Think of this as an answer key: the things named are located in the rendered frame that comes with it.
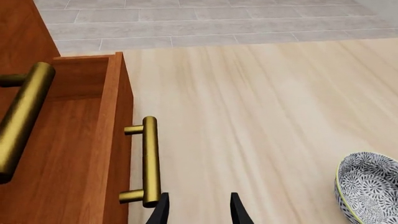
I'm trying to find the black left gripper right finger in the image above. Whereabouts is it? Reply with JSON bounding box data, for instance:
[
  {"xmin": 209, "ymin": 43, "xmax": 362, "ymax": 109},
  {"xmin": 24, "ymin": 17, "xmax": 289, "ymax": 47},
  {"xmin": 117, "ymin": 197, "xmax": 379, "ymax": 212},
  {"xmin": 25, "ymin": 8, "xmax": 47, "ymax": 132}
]
[{"xmin": 230, "ymin": 192, "xmax": 255, "ymax": 224}]

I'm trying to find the black and white patterned bowl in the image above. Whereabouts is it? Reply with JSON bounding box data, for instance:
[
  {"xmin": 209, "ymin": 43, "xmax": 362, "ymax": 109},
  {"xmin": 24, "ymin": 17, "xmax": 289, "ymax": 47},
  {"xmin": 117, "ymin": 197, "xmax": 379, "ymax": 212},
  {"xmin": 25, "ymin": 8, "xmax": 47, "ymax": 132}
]
[{"xmin": 334, "ymin": 151, "xmax": 398, "ymax": 224}]

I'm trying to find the brass drawer handle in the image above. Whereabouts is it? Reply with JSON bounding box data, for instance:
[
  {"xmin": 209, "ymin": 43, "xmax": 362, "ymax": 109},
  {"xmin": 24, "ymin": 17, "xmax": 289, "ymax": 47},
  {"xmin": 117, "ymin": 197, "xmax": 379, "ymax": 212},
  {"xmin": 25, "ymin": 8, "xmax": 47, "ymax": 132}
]
[
  {"xmin": 0, "ymin": 62, "xmax": 57, "ymax": 185},
  {"xmin": 118, "ymin": 116, "xmax": 162, "ymax": 208}
]

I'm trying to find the wooden cabinet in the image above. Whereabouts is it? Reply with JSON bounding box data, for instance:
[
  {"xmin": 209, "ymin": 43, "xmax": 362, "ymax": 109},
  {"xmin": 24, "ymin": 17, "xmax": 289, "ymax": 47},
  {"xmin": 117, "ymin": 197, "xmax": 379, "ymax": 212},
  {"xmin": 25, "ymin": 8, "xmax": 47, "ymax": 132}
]
[{"xmin": 0, "ymin": 0, "xmax": 62, "ymax": 138}]

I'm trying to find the open wooden drawer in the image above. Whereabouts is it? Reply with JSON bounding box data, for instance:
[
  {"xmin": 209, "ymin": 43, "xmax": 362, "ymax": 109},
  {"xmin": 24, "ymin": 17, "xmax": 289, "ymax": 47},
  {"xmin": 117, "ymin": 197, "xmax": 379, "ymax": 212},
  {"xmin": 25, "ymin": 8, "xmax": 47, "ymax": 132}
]
[{"xmin": 0, "ymin": 51, "xmax": 135, "ymax": 224}]

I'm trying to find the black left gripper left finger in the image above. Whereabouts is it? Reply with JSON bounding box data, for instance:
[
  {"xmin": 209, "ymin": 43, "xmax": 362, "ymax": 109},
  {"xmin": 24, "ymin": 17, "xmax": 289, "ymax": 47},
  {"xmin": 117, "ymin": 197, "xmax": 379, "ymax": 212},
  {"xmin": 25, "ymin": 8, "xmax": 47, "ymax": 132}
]
[{"xmin": 146, "ymin": 192, "xmax": 170, "ymax": 224}]

